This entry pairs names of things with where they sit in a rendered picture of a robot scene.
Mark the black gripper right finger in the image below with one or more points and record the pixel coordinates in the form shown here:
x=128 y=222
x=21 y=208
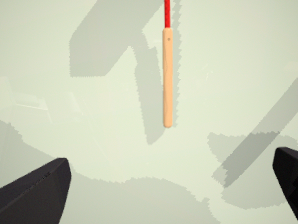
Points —
x=285 y=165

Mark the thin wooden stick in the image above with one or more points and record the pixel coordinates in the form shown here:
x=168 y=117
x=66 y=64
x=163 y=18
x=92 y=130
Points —
x=168 y=67

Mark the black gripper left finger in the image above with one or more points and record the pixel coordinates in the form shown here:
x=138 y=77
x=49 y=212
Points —
x=38 y=197

